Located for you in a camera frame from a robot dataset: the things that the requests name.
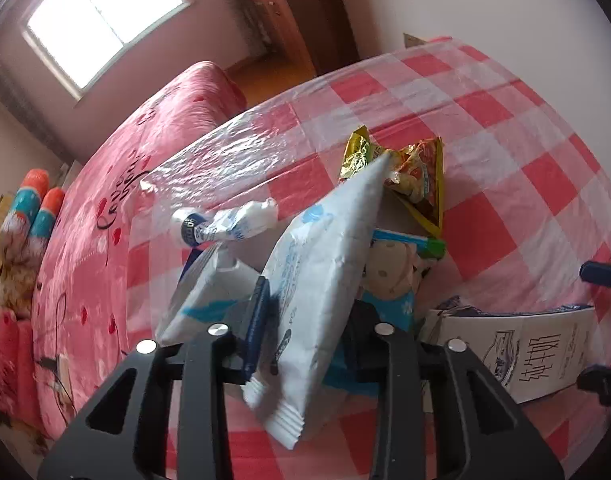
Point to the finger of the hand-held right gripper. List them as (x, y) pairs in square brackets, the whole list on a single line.
[(603, 274), (598, 382)]

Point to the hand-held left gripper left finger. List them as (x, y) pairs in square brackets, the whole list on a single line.
[(259, 320)]

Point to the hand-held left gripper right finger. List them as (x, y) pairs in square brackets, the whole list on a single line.
[(365, 350)]

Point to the white blue container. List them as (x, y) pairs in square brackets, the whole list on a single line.
[(205, 295)]

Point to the white snack packet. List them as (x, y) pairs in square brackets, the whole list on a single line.
[(320, 280)]

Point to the blue green cookie packet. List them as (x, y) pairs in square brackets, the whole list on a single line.
[(390, 270)]

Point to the white milk carton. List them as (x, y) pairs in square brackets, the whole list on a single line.
[(515, 355)]

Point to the white toothpaste tube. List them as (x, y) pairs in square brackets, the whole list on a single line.
[(235, 222)]

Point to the yellow snack wrapper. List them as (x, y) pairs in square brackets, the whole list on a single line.
[(420, 180)]

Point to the red white checked tablecloth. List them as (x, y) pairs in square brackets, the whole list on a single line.
[(485, 110)]

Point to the orange teal bolster pillow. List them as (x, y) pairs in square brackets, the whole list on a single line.
[(30, 195), (47, 215)]

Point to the pink folded blankets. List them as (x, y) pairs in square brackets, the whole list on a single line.
[(10, 355)]

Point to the floral quilt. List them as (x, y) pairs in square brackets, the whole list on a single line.
[(10, 280)]

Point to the brown cardboard piece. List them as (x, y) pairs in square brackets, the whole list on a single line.
[(414, 40)]

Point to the brown wooden wardrobe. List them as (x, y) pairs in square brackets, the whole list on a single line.
[(305, 10)]

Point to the bright window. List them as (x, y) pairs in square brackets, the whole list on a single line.
[(100, 15)]

